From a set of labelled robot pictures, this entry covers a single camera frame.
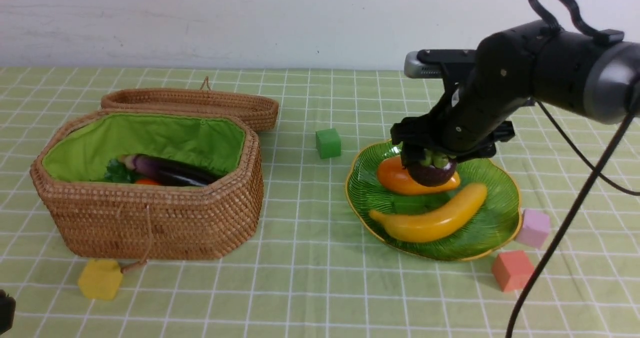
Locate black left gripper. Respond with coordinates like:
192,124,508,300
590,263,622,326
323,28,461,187
0,290,16,334

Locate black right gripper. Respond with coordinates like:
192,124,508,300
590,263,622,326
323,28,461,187
390,86,516,168

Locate purple toy mangosteen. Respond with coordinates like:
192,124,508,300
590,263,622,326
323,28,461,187
403,149,458,186

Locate orange toy mango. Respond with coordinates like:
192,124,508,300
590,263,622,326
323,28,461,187
376,156,462,196

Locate yellow toy banana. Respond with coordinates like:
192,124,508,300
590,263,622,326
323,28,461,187
369,183,489,243

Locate orange toy carrot green leaves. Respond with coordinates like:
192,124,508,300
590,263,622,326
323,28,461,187
102,159,160,186

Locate dark purple toy eggplant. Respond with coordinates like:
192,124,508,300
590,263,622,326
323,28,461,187
118,154,222,186

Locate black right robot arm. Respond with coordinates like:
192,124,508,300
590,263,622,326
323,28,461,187
390,21,639,163

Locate green foam cube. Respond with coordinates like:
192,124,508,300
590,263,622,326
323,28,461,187
315,128,342,160

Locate yellow foam block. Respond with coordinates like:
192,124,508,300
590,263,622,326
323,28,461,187
77,259,123,300

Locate green leaf-shaped glass plate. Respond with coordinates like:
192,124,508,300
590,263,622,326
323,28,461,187
344,141,522,261

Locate woven wicker basket green lining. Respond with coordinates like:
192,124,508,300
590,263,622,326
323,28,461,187
30,109,265,261

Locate lilac foam cube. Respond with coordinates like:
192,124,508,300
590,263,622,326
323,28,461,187
515,209,551,249

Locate pink foam cube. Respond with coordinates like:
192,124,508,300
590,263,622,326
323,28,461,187
491,250,535,292

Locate woven wicker basket lid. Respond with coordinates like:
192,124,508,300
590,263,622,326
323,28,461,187
100,77,280,132

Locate green checked tablecloth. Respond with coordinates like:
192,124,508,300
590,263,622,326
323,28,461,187
0,67,639,338

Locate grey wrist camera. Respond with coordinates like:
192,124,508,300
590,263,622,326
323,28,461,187
403,49,476,79

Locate black cable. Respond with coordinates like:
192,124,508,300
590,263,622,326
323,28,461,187
505,0,640,338

